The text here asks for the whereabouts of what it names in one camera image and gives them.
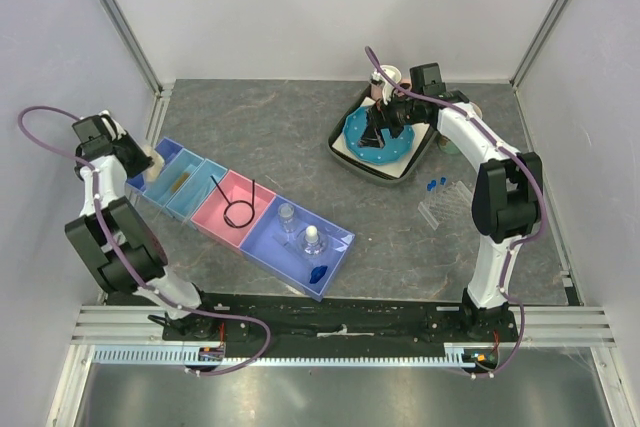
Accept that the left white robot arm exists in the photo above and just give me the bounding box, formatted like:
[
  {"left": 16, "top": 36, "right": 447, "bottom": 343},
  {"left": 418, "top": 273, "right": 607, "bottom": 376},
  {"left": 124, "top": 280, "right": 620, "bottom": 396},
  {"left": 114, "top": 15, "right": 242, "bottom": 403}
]
[{"left": 65, "top": 110, "right": 220, "bottom": 340}]

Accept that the pink ceramic mug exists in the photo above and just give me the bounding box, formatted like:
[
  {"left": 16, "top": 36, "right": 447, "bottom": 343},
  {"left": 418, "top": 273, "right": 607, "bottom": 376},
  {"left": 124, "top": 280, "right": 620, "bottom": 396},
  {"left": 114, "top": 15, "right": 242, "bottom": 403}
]
[{"left": 369, "top": 78, "right": 411, "bottom": 101}]

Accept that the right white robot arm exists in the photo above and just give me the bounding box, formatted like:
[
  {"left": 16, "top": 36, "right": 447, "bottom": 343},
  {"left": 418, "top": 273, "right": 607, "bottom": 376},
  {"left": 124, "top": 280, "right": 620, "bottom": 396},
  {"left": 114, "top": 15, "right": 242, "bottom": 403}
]
[{"left": 358, "top": 60, "right": 547, "bottom": 341}]

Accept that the tan test tube brush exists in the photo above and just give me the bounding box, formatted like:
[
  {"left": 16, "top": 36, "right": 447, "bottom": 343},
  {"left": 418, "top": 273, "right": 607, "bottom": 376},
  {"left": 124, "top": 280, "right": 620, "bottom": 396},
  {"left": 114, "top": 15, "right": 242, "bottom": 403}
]
[{"left": 171, "top": 172, "right": 190, "bottom": 192}]

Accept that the bag of cotton balls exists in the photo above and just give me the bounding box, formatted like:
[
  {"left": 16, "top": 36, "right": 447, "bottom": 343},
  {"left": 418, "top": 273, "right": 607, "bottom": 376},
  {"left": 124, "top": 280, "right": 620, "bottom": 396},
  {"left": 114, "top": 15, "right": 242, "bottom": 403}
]
[{"left": 142, "top": 145, "right": 165, "bottom": 183}]

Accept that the clear test tube rack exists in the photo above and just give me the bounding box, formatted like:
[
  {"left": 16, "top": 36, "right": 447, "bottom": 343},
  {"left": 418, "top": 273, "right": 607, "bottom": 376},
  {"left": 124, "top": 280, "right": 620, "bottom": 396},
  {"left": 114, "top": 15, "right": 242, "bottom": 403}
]
[{"left": 417, "top": 181, "right": 472, "bottom": 230}]

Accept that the blue polka dot plate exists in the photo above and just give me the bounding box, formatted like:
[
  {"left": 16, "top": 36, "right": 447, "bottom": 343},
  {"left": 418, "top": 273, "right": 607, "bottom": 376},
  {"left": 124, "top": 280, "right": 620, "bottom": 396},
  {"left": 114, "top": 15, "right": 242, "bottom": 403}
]
[{"left": 342, "top": 106, "right": 415, "bottom": 165}]

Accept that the cream floral mug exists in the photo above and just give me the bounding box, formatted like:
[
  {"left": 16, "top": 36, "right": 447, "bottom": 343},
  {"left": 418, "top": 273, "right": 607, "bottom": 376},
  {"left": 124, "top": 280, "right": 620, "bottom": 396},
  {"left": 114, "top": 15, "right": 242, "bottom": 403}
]
[{"left": 438, "top": 101, "right": 485, "bottom": 156}]

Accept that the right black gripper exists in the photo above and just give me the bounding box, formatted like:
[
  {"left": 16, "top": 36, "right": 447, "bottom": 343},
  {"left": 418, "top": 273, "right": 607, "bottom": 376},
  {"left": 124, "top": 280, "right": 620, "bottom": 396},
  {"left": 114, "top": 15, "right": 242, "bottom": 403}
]
[{"left": 357, "top": 87, "right": 422, "bottom": 150}]

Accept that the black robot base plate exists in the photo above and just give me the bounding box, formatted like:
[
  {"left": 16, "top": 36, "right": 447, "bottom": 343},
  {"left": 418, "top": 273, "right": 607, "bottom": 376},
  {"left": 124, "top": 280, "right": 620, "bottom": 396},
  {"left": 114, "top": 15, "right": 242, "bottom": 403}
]
[{"left": 144, "top": 294, "right": 518, "bottom": 357}]

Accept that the dark green plastic tray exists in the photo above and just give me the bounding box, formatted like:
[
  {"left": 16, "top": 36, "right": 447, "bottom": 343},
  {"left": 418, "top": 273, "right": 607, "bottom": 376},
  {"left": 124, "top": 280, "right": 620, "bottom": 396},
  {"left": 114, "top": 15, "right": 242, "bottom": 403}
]
[{"left": 327, "top": 87, "right": 437, "bottom": 186}]

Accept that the multicolour compartment organizer tray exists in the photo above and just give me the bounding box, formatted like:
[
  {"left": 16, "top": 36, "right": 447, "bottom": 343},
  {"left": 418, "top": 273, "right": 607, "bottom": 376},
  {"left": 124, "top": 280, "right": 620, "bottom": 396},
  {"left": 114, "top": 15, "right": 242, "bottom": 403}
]
[{"left": 127, "top": 138, "right": 355, "bottom": 301}]

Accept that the round flask white stopper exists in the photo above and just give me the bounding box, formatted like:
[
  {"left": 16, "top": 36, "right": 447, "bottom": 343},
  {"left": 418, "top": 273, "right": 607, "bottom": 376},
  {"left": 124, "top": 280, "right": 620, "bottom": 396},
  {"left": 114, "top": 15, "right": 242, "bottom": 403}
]
[{"left": 296, "top": 225, "right": 330, "bottom": 259}]

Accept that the slotted cable duct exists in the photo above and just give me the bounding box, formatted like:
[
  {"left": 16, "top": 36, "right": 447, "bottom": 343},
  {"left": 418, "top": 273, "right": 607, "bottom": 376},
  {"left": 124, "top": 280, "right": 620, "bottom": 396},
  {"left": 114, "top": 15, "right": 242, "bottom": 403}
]
[{"left": 91, "top": 344, "right": 479, "bottom": 369}]

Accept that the glass stirring rod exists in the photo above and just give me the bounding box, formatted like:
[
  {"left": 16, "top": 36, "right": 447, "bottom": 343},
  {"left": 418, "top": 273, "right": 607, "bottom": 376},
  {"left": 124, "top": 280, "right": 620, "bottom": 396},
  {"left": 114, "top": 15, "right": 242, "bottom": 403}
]
[{"left": 194, "top": 178, "right": 216, "bottom": 198}]

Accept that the small clear glass bottle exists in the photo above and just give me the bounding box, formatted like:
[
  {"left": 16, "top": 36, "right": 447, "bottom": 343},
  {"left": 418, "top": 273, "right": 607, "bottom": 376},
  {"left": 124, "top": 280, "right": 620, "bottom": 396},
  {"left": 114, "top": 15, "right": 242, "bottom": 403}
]
[{"left": 278, "top": 202, "right": 296, "bottom": 233}]

